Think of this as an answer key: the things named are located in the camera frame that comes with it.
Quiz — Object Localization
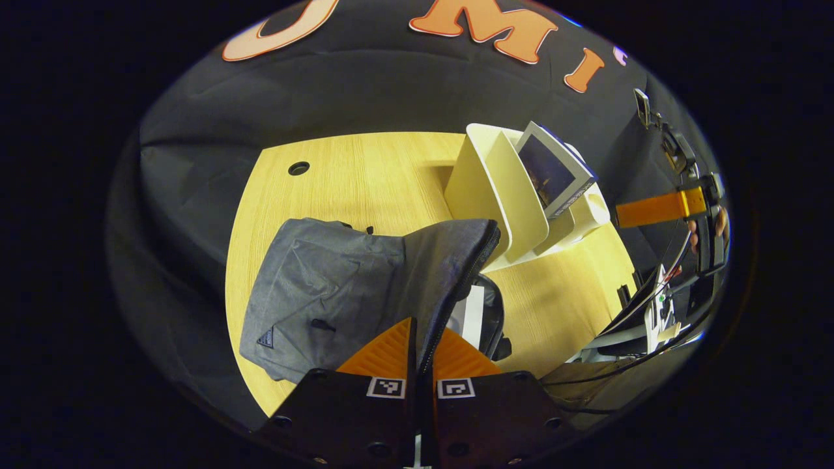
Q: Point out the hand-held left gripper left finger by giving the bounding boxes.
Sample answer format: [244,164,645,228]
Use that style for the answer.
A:
[253,317,418,469]

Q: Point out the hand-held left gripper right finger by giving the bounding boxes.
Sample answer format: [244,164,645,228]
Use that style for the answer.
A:
[430,328,579,469]

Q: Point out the blue cover book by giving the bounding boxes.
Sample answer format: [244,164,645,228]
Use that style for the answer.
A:
[515,121,599,220]

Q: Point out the grey schoolbag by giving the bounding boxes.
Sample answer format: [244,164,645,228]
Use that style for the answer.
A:
[238,217,515,385]

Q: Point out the white bookshelf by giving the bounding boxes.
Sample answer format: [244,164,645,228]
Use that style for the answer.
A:
[443,122,613,274]

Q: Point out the white side table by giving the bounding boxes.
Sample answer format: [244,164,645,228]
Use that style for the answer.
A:
[577,264,685,362]

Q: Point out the person's khaki trousers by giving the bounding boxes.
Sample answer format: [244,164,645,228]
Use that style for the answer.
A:
[541,355,685,424]

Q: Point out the black cable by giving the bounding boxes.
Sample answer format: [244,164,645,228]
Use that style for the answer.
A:
[541,228,724,414]

